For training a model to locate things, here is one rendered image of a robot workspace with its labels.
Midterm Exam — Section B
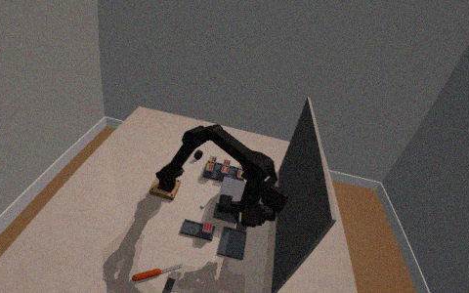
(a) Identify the dark grey flat panel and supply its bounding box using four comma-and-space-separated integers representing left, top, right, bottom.
272, 97, 337, 293

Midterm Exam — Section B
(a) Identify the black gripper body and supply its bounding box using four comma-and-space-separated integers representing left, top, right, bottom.
217, 192, 277, 221

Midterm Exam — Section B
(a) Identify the orange-handled screwdriver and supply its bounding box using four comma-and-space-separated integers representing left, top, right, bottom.
132, 264, 183, 281

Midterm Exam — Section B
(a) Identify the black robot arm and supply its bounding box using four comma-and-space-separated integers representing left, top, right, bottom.
155, 124, 289, 228

